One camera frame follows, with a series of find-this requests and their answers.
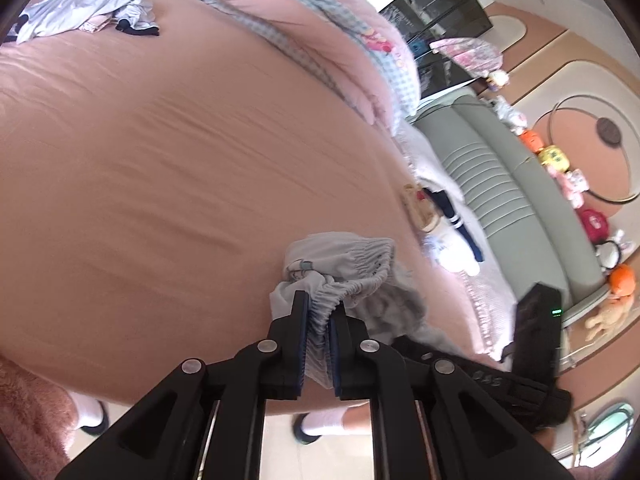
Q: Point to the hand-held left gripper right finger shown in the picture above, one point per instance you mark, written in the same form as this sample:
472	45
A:
334	355

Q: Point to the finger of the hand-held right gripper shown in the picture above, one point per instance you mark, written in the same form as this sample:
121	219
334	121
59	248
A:
465	367

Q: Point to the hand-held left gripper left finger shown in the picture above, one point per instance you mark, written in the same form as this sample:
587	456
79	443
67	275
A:
301	345

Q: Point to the white cartoon print pajama pants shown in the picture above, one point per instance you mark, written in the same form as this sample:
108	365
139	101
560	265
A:
350	260

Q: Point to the person's white socked foot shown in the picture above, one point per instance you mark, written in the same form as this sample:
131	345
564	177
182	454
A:
90	410
320	422

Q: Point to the grey padded headboard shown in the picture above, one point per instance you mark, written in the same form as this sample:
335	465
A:
505	175

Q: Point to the row of plush toys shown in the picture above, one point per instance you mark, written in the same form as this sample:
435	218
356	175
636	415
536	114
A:
552	156

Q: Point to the light pink pillow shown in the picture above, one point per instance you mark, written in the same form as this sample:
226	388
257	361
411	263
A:
435	170

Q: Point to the pink sheeted bed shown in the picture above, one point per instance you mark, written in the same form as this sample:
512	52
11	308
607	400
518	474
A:
175	185

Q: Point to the pink printed cloth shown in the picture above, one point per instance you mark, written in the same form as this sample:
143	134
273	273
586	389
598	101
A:
470	55

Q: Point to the pink checked folded quilt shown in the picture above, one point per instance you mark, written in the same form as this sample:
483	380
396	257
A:
320	25

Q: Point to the black glass cabinet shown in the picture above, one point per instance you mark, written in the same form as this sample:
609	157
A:
440	5

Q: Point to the folded pink garment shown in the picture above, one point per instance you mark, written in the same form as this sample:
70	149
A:
97	24

